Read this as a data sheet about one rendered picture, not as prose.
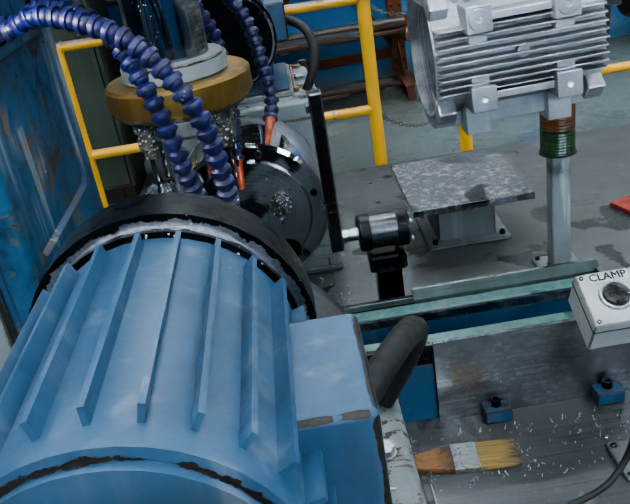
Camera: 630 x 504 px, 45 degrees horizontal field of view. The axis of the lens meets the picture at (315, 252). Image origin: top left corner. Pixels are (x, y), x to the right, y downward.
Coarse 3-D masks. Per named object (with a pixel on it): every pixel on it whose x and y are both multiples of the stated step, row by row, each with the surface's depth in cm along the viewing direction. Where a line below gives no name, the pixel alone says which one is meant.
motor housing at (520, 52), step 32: (512, 0) 87; (544, 0) 86; (416, 32) 101; (448, 32) 85; (512, 32) 87; (544, 32) 86; (576, 32) 86; (416, 64) 102; (448, 64) 87; (480, 64) 88; (512, 64) 88; (544, 64) 87; (576, 64) 88; (448, 96) 88; (512, 96) 93; (576, 96) 95
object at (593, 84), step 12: (432, 0) 86; (444, 0) 86; (432, 12) 86; (444, 12) 86; (600, 72) 91; (588, 84) 91; (600, 84) 90; (588, 96) 92; (444, 108) 91; (456, 108) 91; (444, 120) 92
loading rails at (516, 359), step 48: (432, 288) 118; (480, 288) 118; (528, 288) 117; (384, 336) 117; (432, 336) 109; (480, 336) 105; (528, 336) 105; (576, 336) 106; (432, 384) 109; (480, 384) 108; (528, 384) 109; (576, 384) 109; (624, 384) 110
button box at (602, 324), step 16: (608, 272) 87; (624, 272) 86; (576, 288) 87; (592, 288) 86; (576, 304) 88; (592, 304) 84; (608, 304) 84; (576, 320) 89; (592, 320) 83; (608, 320) 83; (624, 320) 83; (592, 336) 84; (608, 336) 85; (624, 336) 85
